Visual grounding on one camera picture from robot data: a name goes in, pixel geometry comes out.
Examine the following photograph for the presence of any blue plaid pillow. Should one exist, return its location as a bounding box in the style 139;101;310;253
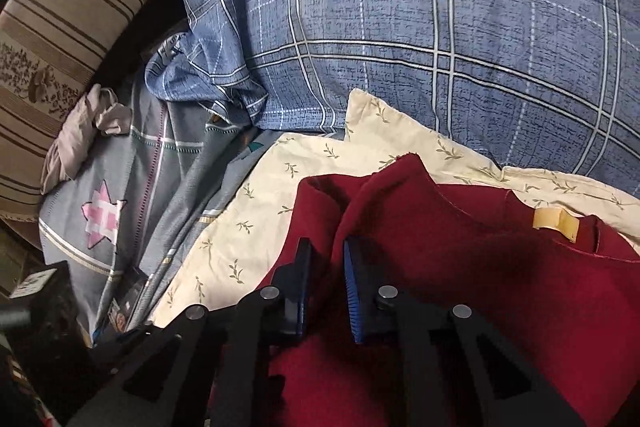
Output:
145;0;639;194

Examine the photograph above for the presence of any dark photo booklet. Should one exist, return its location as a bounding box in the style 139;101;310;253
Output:
107;267;148;333

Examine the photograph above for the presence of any dark red knit garment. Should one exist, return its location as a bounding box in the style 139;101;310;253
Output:
254;154;639;426

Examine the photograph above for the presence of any brown striped floral cushion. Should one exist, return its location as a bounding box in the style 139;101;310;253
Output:
1;0;148;222

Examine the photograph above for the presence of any cream leaf-print pillow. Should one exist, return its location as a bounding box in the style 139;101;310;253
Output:
150;89;639;326

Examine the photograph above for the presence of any grey plaid bed sheet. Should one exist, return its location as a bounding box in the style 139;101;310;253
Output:
38;78;280;345

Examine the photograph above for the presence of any beige crumpled cloth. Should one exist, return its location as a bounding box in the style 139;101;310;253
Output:
40;84;132;195

